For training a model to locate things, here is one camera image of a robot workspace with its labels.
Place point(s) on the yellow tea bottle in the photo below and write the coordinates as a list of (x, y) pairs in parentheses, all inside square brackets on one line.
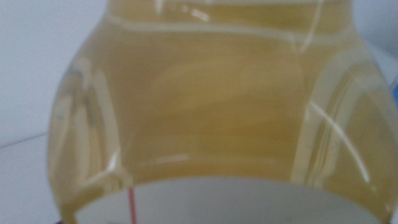
[(202, 93)]

